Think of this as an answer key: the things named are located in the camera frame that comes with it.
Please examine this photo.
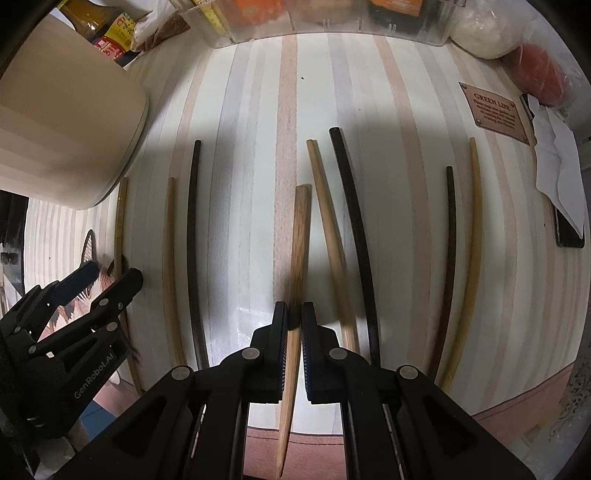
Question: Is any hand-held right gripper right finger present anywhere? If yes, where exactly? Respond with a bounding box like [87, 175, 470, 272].
[301, 302, 536, 480]

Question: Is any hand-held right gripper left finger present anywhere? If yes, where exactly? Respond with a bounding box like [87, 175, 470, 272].
[55, 301, 289, 480]

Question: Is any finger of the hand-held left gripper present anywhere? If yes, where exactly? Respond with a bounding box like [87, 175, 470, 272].
[28, 268, 144, 358]
[0, 261, 100, 342]

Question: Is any thin bamboo chopstick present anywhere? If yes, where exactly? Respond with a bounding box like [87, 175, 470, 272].
[113, 176, 144, 397]

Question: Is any light wooden chopstick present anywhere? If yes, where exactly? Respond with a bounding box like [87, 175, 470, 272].
[161, 178, 187, 367]
[306, 139, 361, 355]

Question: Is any dark brown chopstick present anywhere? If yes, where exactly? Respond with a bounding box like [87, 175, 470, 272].
[427, 166, 458, 378]
[186, 140, 211, 370]

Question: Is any oak wooden chopstick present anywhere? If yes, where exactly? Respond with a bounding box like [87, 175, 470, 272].
[276, 185, 312, 478]

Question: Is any black chopstick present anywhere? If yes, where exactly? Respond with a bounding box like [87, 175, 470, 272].
[329, 127, 382, 366]

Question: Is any beige chopstick holder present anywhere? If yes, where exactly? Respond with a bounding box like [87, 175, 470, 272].
[0, 7, 151, 210]

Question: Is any pale yellow chopstick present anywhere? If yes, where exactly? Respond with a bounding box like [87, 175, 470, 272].
[436, 137, 484, 393]

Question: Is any striped tablecloth with cat print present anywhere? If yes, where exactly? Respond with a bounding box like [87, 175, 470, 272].
[0, 34, 585, 480]

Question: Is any brown sauce bottle yellow label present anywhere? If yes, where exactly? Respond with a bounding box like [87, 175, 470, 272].
[58, 0, 141, 68]

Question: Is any clear bag of brown powder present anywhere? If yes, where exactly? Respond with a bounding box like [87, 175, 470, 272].
[131, 0, 190, 54]

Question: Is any black phone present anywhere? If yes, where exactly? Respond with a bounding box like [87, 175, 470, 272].
[521, 92, 587, 250]

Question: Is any yellow box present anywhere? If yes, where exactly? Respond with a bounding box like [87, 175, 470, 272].
[203, 0, 232, 35]

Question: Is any brown label patch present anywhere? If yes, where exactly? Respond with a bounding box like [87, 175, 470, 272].
[458, 82, 532, 146]

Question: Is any white paper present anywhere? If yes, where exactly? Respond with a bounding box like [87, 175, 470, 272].
[526, 95, 587, 236]

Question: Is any orange and white packet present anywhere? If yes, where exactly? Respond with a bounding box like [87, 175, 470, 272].
[231, 0, 284, 14]

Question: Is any clear plastic organizer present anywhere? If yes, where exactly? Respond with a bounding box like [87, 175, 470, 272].
[178, 0, 465, 49]

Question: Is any dark soy sauce bottle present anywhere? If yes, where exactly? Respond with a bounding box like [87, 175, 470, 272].
[367, 0, 426, 19]

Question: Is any red round item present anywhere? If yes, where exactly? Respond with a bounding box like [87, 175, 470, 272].
[515, 44, 566, 107]

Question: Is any white bag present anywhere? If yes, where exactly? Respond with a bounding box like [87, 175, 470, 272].
[450, 0, 527, 60]

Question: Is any clear plastic bag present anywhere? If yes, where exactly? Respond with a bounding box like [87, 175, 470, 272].
[450, 0, 585, 121]

